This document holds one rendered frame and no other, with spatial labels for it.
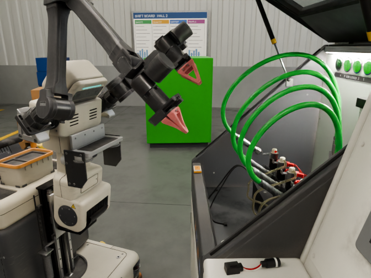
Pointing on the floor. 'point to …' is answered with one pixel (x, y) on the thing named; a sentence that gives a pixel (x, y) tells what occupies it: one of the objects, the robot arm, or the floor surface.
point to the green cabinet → (186, 108)
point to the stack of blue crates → (41, 64)
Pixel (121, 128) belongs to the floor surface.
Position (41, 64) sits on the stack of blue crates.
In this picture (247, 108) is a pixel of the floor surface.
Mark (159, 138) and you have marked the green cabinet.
